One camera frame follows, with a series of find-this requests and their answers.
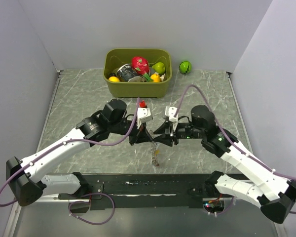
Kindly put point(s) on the yellow lemon toy right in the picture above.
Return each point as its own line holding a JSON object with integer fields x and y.
{"x": 155, "y": 78}

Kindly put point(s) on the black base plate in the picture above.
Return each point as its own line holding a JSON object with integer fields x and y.
{"x": 146, "y": 190}

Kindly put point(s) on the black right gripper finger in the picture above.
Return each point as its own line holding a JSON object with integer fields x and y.
{"x": 165, "y": 139}
{"x": 165, "y": 128}

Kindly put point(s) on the olive green plastic bin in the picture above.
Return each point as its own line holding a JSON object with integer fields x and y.
{"x": 147, "y": 88}

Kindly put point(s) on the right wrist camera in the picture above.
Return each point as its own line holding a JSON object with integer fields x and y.
{"x": 171, "y": 116}

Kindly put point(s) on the yellow lemon toy left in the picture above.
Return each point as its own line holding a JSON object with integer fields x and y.
{"x": 114, "y": 79}

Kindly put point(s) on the green pear toy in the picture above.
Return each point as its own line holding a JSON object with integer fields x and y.
{"x": 159, "y": 68}

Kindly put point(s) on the yellow lemon toy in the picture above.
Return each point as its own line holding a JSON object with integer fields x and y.
{"x": 155, "y": 78}
{"x": 114, "y": 79}

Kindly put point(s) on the red dragon fruit toy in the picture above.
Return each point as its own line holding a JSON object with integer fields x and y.
{"x": 140, "y": 65}

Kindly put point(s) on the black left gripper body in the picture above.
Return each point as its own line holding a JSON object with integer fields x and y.
{"x": 121, "y": 127}

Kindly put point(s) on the green watermelon toy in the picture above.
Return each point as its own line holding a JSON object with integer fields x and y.
{"x": 185, "y": 67}

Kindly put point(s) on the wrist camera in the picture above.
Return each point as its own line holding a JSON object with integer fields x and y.
{"x": 144, "y": 115}
{"x": 171, "y": 116}

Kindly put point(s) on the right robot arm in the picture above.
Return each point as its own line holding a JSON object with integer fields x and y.
{"x": 272, "y": 194}

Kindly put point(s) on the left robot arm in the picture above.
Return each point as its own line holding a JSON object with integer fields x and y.
{"x": 29, "y": 177}

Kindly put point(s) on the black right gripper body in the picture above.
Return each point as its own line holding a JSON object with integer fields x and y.
{"x": 187, "y": 130}

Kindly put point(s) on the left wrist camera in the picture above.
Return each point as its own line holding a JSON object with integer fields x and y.
{"x": 144, "y": 115}

